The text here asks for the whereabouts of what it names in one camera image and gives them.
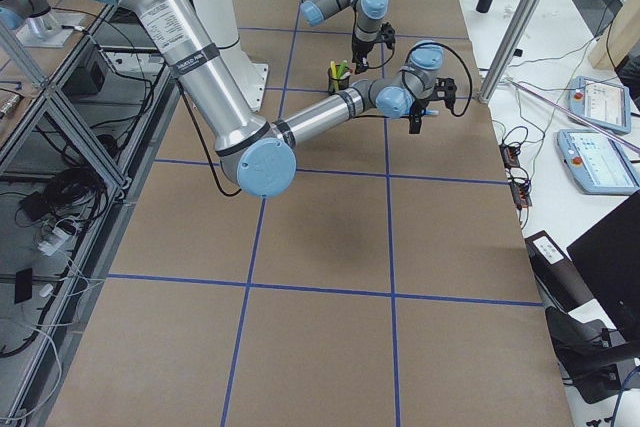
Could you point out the lower teach pendant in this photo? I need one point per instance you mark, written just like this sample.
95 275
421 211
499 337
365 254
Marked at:
596 163

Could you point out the aluminium frame post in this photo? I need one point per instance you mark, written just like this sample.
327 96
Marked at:
506 49

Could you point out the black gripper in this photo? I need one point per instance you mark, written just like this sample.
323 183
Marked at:
414 120
361 48

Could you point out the black mesh pen holder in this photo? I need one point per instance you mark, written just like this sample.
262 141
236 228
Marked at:
341 84

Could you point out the teach pendant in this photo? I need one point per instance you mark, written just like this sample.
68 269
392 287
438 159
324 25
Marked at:
596 163
604 103

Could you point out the brown box white label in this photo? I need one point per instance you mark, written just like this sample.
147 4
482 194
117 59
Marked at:
556 272

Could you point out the green pen white cap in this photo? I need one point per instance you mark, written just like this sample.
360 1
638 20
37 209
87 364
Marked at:
343 69

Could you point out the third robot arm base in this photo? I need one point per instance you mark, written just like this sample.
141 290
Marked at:
35 23

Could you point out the black power adapter box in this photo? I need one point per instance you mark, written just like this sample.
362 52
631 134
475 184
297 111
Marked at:
89 75

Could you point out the aluminium frame rail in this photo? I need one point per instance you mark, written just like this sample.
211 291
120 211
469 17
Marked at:
145 127

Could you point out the small black electronics board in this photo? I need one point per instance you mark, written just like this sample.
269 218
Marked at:
518 178

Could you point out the upper teach pendant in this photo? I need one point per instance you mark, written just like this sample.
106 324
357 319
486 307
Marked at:
604 103

